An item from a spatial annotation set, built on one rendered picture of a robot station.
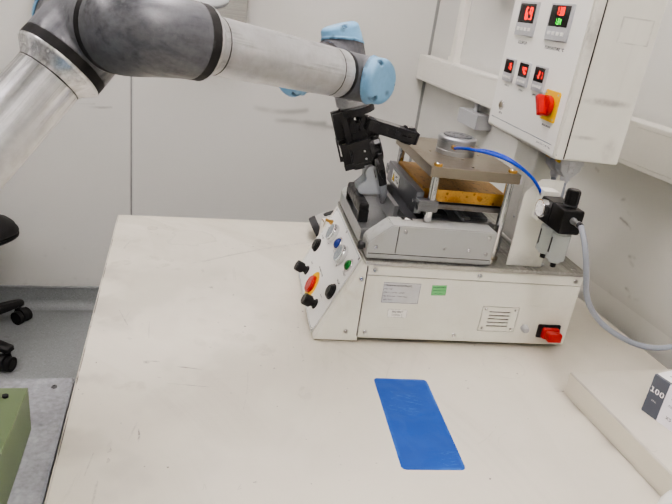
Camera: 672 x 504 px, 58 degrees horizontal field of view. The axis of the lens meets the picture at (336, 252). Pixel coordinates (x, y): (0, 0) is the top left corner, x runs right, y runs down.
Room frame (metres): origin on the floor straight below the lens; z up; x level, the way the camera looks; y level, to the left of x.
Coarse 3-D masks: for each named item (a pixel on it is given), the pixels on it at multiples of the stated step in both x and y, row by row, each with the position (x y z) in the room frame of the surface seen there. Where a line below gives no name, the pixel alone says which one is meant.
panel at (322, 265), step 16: (320, 240) 1.32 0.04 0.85; (352, 240) 1.16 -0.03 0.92; (320, 256) 1.26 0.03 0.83; (352, 256) 1.11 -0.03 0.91; (320, 272) 1.20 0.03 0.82; (336, 272) 1.13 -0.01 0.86; (352, 272) 1.06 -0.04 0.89; (320, 288) 1.15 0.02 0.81; (336, 288) 1.08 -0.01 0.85; (320, 304) 1.10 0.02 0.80; (320, 320) 1.05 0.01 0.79
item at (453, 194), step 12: (408, 168) 1.27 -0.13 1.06; (420, 168) 1.29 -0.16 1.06; (420, 180) 1.19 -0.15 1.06; (444, 180) 1.21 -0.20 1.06; (456, 180) 1.23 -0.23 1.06; (468, 180) 1.24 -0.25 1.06; (444, 192) 1.14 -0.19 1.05; (456, 192) 1.15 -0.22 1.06; (468, 192) 1.15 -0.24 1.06; (480, 192) 1.16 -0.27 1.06; (492, 192) 1.17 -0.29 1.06; (444, 204) 1.14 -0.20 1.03; (456, 204) 1.15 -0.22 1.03; (468, 204) 1.16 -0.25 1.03; (480, 204) 1.16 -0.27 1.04; (492, 204) 1.16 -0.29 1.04
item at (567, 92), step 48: (528, 0) 1.37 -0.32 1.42; (576, 0) 1.18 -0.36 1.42; (624, 0) 1.13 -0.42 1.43; (528, 48) 1.32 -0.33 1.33; (576, 48) 1.14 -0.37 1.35; (624, 48) 1.13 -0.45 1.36; (528, 96) 1.27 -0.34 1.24; (576, 96) 1.12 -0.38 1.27; (624, 96) 1.14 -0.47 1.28; (528, 144) 1.23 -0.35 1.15; (576, 144) 1.12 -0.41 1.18; (528, 192) 1.12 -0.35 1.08; (528, 240) 1.13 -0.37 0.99
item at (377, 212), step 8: (344, 200) 1.29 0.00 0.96; (368, 200) 1.29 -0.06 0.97; (376, 200) 1.29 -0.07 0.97; (392, 200) 1.19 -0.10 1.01; (344, 208) 1.28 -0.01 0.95; (352, 208) 1.22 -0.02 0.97; (376, 208) 1.24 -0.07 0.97; (384, 208) 1.22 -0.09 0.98; (392, 208) 1.16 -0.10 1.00; (352, 216) 1.19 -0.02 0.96; (368, 216) 1.18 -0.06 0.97; (376, 216) 1.19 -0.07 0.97; (384, 216) 1.20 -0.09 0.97; (392, 216) 1.15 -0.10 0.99; (400, 216) 1.21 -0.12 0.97; (352, 224) 1.18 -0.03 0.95; (360, 224) 1.13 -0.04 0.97; (368, 224) 1.13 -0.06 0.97; (360, 232) 1.10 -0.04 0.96
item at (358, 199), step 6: (348, 186) 1.27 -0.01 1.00; (354, 186) 1.25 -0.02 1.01; (348, 192) 1.26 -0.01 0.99; (354, 192) 1.21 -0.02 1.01; (348, 198) 1.27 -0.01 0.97; (354, 198) 1.19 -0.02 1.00; (360, 198) 1.17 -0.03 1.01; (354, 204) 1.19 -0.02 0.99; (360, 204) 1.14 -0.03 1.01; (366, 204) 1.14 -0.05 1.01; (360, 210) 1.14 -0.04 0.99; (366, 210) 1.14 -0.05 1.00; (360, 216) 1.14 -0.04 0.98; (366, 216) 1.14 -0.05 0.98
